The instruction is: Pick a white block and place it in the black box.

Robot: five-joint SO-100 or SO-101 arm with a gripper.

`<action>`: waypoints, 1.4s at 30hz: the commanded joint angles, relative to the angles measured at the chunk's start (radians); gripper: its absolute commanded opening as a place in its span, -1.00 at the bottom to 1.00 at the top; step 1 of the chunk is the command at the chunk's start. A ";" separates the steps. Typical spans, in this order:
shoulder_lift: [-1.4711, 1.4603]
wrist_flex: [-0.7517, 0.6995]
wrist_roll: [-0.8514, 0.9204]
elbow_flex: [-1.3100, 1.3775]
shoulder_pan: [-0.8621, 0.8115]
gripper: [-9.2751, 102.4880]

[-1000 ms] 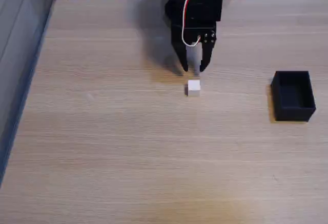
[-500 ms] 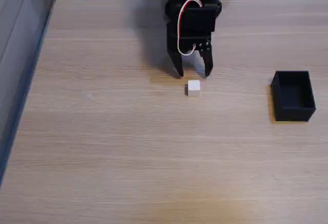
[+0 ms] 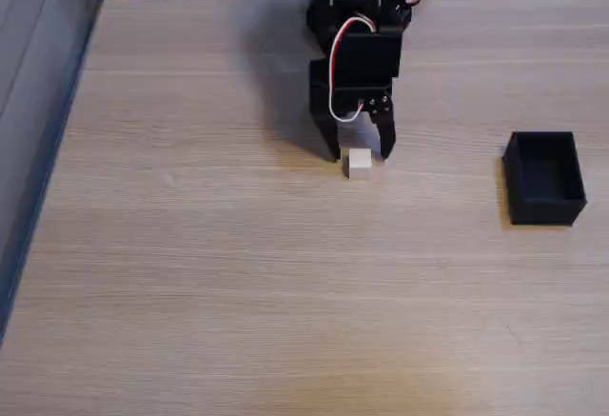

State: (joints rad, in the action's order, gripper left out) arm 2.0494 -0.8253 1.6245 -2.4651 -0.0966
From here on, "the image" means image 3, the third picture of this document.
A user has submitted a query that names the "white cube block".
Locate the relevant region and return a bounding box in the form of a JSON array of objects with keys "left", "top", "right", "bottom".
[{"left": 341, "top": 148, "right": 373, "bottom": 181}]

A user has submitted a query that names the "black open box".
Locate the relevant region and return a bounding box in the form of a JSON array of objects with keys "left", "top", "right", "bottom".
[{"left": 501, "top": 130, "right": 588, "bottom": 228}]

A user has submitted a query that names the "white and red servo cable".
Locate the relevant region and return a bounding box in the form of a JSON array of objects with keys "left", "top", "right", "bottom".
[{"left": 326, "top": 15, "right": 378, "bottom": 124}]

